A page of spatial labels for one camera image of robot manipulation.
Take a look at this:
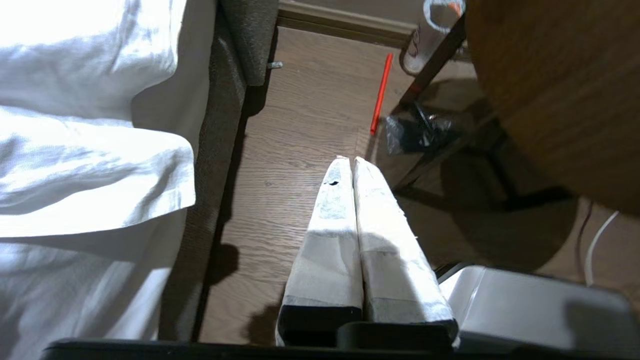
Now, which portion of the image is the dark fabric bed base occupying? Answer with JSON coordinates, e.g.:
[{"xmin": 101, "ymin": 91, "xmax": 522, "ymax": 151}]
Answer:
[{"xmin": 159, "ymin": 7, "xmax": 249, "ymax": 343}]

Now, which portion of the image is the round wooden side table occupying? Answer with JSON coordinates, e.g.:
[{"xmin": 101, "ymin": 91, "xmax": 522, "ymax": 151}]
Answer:
[{"xmin": 390, "ymin": 0, "xmax": 640, "ymax": 217}]

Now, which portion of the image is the grey fabric headboard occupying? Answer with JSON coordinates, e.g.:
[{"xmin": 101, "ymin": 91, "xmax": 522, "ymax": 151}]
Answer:
[{"xmin": 220, "ymin": 0, "xmax": 280, "ymax": 87}]

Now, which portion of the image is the thin red stick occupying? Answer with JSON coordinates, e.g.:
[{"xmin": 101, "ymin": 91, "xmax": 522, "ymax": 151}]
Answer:
[{"xmin": 369, "ymin": 53, "xmax": 395, "ymax": 135}]

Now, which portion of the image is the white bed sheet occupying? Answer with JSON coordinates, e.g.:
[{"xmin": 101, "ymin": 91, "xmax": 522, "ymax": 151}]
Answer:
[{"xmin": 0, "ymin": 0, "xmax": 197, "ymax": 239}]

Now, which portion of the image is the white power cable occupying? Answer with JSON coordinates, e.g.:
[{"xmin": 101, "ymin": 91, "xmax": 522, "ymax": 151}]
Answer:
[{"xmin": 584, "ymin": 210, "xmax": 621, "ymax": 287}]

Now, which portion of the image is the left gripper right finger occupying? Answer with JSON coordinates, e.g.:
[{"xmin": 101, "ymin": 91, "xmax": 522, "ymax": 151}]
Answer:
[{"xmin": 353, "ymin": 156, "xmax": 460, "ymax": 346}]

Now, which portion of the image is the beige mattress cover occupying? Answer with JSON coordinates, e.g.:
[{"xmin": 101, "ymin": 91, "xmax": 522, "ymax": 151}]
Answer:
[{"xmin": 0, "ymin": 0, "xmax": 218, "ymax": 360}]

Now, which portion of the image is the white and black robot base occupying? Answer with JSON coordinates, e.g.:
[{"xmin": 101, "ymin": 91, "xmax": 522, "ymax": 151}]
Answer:
[{"xmin": 436, "ymin": 264, "xmax": 640, "ymax": 357}]

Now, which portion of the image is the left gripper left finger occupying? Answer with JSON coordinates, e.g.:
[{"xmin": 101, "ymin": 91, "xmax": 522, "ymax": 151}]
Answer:
[{"xmin": 275, "ymin": 155, "xmax": 364, "ymax": 347}]

